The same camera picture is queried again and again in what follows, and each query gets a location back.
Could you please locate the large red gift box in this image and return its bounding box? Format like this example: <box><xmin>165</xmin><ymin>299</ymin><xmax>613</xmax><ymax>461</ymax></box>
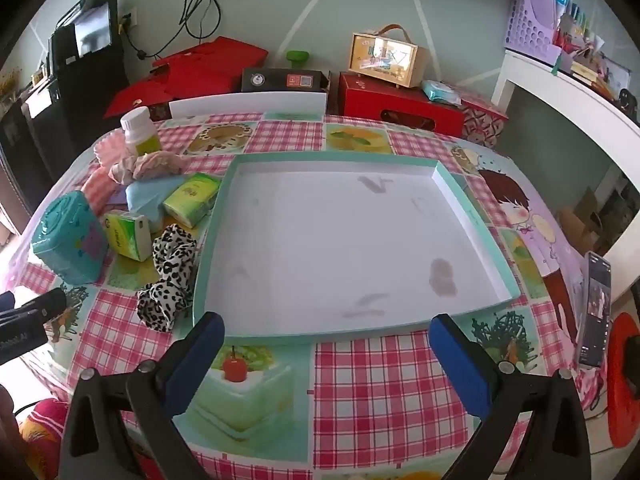
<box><xmin>152</xmin><ymin>36</ymin><xmax>268</xmax><ymax>96</ymax></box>

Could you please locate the blue face mask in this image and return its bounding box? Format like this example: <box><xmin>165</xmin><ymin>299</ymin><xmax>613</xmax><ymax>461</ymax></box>
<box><xmin>125</xmin><ymin>177</ymin><xmax>186</xmax><ymax>231</ymax></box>

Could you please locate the checkered printed tablecloth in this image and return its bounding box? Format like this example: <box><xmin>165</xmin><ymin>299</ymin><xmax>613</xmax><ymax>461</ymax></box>
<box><xmin>0</xmin><ymin>112</ymin><xmax>616</xmax><ymax>480</ymax></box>

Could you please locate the row of books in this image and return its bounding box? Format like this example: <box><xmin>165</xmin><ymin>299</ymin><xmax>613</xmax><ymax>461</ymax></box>
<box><xmin>552</xmin><ymin>0</ymin><xmax>631</xmax><ymax>103</ymax></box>

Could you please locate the black plug cable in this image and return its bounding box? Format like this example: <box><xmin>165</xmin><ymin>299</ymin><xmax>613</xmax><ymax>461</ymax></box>
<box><xmin>120</xmin><ymin>17</ymin><xmax>166</xmax><ymax>61</ymax></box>

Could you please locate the blue wet wipes pack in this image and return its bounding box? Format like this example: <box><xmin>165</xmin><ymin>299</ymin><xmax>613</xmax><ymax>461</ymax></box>
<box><xmin>421</xmin><ymin>80</ymin><xmax>463</xmax><ymax>107</ymax></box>

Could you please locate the white pill bottle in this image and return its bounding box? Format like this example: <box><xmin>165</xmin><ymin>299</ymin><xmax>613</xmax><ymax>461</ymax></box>
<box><xmin>120</xmin><ymin>106</ymin><xmax>163</xmax><ymax>157</ymax></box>

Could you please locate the leopard print scrunchie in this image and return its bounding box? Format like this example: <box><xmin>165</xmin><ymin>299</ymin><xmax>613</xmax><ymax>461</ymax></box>
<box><xmin>136</xmin><ymin>224</ymin><xmax>198</xmax><ymax>333</ymax></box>

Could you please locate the red carton with cutout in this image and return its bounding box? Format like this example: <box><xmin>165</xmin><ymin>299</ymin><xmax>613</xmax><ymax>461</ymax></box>
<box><xmin>337</xmin><ymin>72</ymin><xmax>466</xmax><ymax>137</ymax></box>

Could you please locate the low black cabinet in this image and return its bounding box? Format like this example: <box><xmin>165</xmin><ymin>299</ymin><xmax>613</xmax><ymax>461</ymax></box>
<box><xmin>0</xmin><ymin>77</ymin><xmax>66</xmax><ymax>233</ymax></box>

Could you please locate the purple file basket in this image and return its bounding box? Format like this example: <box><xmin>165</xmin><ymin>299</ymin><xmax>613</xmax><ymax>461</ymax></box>
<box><xmin>504</xmin><ymin>0</ymin><xmax>563</xmax><ymax>66</ymax></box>

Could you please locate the white chair back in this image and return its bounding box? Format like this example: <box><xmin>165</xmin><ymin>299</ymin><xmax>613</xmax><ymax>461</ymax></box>
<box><xmin>169</xmin><ymin>91</ymin><xmax>328</xmax><ymax>121</ymax></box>

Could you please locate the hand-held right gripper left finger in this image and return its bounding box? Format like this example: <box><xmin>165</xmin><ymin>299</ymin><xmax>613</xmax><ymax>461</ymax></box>
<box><xmin>60</xmin><ymin>311</ymin><xmax>226</xmax><ymax>480</ymax></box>

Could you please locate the red patterned box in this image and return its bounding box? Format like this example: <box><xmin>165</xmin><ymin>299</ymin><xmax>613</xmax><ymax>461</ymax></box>
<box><xmin>457</xmin><ymin>97</ymin><xmax>510</xmax><ymax>150</ymax></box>

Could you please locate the shallow teal tray box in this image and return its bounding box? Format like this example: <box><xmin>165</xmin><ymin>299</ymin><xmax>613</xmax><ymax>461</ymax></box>
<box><xmin>192</xmin><ymin>154</ymin><xmax>522</xmax><ymax>346</ymax></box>

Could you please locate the red flat box with clasp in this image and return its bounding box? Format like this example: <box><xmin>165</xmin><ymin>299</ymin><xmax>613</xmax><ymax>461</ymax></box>
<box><xmin>103</xmin><ymin>80</ymin><xmax>173</xmax><ymax>120</ymax></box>

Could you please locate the green tissue pack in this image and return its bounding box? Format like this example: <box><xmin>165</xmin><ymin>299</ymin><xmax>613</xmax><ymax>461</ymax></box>
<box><xmin>103</xmin><ymin>210</ymin><xmax>152</xmax><ymax>262</ymax></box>
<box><xmin>162</xmin><ymin>172</ymin><xmax>222</xmax><ymax>228</ymax></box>

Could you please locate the tall black cabinet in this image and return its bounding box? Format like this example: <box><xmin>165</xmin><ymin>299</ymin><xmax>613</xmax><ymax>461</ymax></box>
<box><xmin>47</xmin><ymin>25</ymin><xmax>126</xmax><ymax>161</ymax></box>

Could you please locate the brown cardboard box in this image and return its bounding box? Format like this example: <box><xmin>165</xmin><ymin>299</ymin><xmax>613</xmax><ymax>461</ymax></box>
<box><xmin>557</xmin><ymin>187</ymin><xmax>608</xmax><ymax>256</ymax></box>

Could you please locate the black box with gauge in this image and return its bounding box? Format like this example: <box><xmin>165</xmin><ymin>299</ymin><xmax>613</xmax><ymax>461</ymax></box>
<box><xmin>241</xmin><ymin>66</ymin><xmax>331</xmax><ymax>95</ymax></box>

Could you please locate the white shelf desk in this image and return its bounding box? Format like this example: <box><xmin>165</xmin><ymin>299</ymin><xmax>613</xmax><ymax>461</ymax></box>
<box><xmin>492</xmin><ymin>50</ymin><xmax>640</xmax><ymax>311</ymax></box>

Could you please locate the red round stool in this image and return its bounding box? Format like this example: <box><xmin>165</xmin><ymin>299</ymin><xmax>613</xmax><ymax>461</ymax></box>
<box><xmin>607</xmin><ymin>312</ymin><xmax>640</xmax><ymax>448</ymax></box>

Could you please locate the yellow flower bunch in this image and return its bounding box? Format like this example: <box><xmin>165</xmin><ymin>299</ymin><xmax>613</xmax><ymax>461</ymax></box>
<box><xmin>0</xmin><ymin>67</ymin><xmax>23</xmax><ymax>96</ymax></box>

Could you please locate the gold gift bag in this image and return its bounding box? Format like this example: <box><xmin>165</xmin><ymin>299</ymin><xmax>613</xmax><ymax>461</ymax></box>
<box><xmin>348</xmin><ymin>24</ymin><xmax>430</xmax><ymax>90</ymax></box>

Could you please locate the black monitor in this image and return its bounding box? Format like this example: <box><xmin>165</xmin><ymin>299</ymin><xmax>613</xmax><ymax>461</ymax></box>
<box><xmin>56</xmin><ymin>0</ymin><xmax>118</xmax><ymax>58</ymax></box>

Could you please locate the pink white wavy towel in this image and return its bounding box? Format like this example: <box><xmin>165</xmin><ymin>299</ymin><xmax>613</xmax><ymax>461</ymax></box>
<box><xmin>82</xmin><ymin>129</ymin><xmax>133</xmax><ymax>211</ymax></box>

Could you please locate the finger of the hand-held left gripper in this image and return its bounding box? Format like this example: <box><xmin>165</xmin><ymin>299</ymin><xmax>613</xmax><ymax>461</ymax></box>
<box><xmin>0</xmin><ymin>287</ymin><xmax>68</xmax><ymax>332</ymax></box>

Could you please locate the smartphone on stand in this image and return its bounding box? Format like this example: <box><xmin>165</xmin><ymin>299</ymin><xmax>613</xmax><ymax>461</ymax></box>
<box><xmin>577</xmin><ymin>251</ymin><xmax>613</xmax><ymax>370</ymax></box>

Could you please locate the pink floral scrunchie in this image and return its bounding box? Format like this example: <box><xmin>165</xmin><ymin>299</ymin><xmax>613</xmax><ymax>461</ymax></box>
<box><xmin>109</xmin><ymin>151</ymin><xmax>186</xmax><ymax>184</ymax></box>

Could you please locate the teal plastic box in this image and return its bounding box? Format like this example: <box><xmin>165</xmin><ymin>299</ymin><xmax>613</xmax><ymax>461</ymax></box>
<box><xmin>31</xmin><ymin>191</ymin><xmax>108</xmax><ymax>285</ymax></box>

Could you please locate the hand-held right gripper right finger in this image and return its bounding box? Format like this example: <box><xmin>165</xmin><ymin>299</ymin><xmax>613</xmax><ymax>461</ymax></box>
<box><xmin>429</xmin><ymin>314</ymin><xmax>598</xmax><ymax>480</ymax></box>

